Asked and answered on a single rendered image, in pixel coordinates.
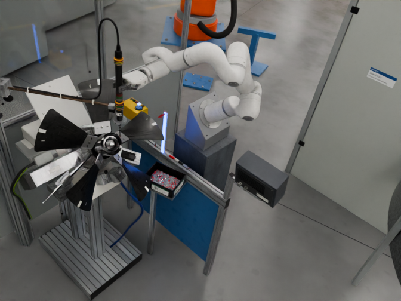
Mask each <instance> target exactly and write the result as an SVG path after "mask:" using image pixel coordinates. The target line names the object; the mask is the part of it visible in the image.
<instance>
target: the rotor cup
mask: <svg viewBox="0 0 401 301"><path fill-rule="evenodd" d="M94 136H98V139H97V141H96V143H95V145H94V146H93V148H92V149H89V151H90V153H91V155H92V156H93V157H95V158H96V157H97V155H98V153H99V152H100V153H101V155H102V157H103V159H107V158H109V157H110V156H112V155H116V154H118V153H119V152H120V151H121V149H122V140H121V138H120V137H119V136H118V135H117V134H115V133H104V134H98V135H96V134H94ZM100 141H101V142H100ZM98 142H100V143H98ZM110 142H113V146H111V145H110ZM104 154H106V155H104Z"/></svg>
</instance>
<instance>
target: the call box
mask: <svg viewBox="0 0 401 301"><path fill-rule="evenodd" d="M136 106H138V104H137V103H135V102H133V101H132V100H130V99H127V100H125V101H124V109H123V115H124V116H126V117H127V118H128V119H130V120H132V119H133V118H134V117H135V116H137V115H138V114H139V113H140V112H141V111H143V112H145V113H146V114H148V108H147V107H142V109H141V110H137V109H136Z"/></svg>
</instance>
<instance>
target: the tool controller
mask: <svg viewBox="0 0 401 301"><path fill-rule="evenodd" d="M288 179H289V176H288V175H287V174H285V173H284V172H283V171H280V170H279V169H278V168H276V167H275V166H273V165H271V164H270V163H268V162H267V161H265V160H263V159H262V158H260V157H259V156H257V155H256V154H254V153H253V152H251V151H250V150H248V151H246V152H245V153H244V154H243V155H242V156H241V157H240V158H239V159H238V160H237V161H236V169H235V182H236V183H237V185H238V186H239V187H240V186H242V187H243V190H244V191H246V190H248V191H249V192H250V193H252V194H253V195H255V196H256V197H257V198H259V199H260V200H262V201H263V202H265V203H266V204H268V205H269V206H271V207H272V208H273V207H274V206H275V205H276V204H277V203H278V202H279V201H280V200H281V198H282V197H283V196H284V195H285V191H286V186H287V183H288Z"/></svg>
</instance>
